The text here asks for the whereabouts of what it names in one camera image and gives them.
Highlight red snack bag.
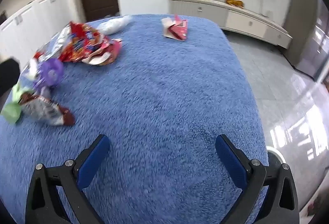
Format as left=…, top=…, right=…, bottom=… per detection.
left=58, top=22, right=114, bottom=63

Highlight white television cabinet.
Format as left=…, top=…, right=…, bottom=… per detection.
left=166, top=0, right=293, bottom=49

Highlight green wrapper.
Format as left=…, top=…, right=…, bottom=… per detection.
left=0, top=82, right=35, bottom=125

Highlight purple wrapper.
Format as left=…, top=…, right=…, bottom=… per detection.
left=33, top=58, right=64, bottom=91

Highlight grey wardrobe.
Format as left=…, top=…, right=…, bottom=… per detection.
left=283, top=0, right=329, bottom=83

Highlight silver brown snack wrapper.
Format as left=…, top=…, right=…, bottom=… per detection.
left=19, top=93, right=76, bottom=126

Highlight crushed clear plastic bottle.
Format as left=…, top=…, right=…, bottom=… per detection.
left=97, top=15, right=133, bottom=35

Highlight white rimmed trash bin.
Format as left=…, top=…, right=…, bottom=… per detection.
left=266, top=145, right=291, bottom=172

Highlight pink white wrapper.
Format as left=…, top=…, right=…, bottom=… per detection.
left=161, top=14, right=189, bottom=41

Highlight blue fuzzy blanket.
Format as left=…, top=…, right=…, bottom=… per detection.
left=0, top=14, right=269, bottom=224

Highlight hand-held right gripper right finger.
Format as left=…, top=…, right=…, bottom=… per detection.
left=215, top=134, right=301, bottom=224

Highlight pink beige wrapper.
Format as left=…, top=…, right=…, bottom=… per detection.
left=82, top=39, right=123, bottom=66

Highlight silver foil bag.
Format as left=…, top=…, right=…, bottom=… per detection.
left=35, top=26, right=72, bottom=60

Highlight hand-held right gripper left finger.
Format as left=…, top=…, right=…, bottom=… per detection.
left=25, top=134, right=111, bottom=224

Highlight white low cabinets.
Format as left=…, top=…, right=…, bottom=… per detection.
left=0, top=0, right=85, bottom=65

